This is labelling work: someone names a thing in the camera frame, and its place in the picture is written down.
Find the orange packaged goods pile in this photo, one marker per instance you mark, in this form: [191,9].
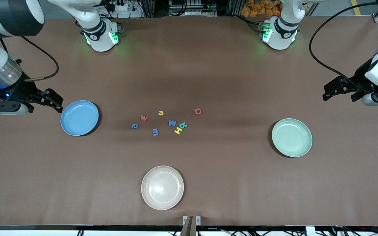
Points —
[258,8]

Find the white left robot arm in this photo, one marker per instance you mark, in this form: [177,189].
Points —
[282,32]

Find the red lowercase letter w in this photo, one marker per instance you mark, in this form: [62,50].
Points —
[144,118]

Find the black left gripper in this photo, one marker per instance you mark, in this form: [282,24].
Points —
[360,79]

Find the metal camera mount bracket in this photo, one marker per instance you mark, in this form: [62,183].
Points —
[191,226]

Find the blue plate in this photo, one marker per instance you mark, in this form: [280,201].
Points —
[79,118]

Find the pale green plate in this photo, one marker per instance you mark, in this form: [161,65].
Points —
[291,137]

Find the white power strip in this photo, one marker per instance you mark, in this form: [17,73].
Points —
[121,6]

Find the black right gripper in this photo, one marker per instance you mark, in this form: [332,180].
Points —
[19,89]

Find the teal letter b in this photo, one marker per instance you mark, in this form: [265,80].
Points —
[183,125]

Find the blue lowercase letter m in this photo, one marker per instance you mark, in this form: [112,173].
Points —
[155,132]

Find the red uppercase letter Q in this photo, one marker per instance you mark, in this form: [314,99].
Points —
[198,111]

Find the yellow uppercase letter H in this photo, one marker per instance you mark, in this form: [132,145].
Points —
[178,131]

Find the blue uppercase letter M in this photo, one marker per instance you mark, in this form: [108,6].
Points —
[172,123]

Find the beige plate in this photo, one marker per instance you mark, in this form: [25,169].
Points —
[162,187]

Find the grey electronics rack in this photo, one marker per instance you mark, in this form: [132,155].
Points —
[189,6]

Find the blue lowercase letter a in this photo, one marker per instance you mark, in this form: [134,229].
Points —
[134,126]

